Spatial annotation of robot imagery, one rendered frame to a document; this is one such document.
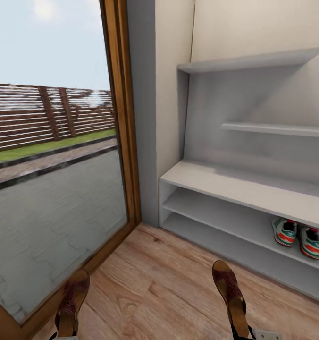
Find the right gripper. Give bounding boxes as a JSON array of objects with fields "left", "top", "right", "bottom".
[{"left": 231, "top": 324, "right": 255, "bottom": 340}]

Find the sandal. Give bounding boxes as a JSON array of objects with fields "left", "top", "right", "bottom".
[
  {"left": 212, "top": 260, "right": 249, "bottom": 339},
  {"left": 55, "top": 269, "right": 90, "bottom": 338}
]

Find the gym shoe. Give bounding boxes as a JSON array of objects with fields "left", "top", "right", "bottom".
[
  {"left": 296, "top": 222, "right": 319, "bottom": 259},
  {"left": 272, "top": 216, "right": 297, "bottom": 247}
]

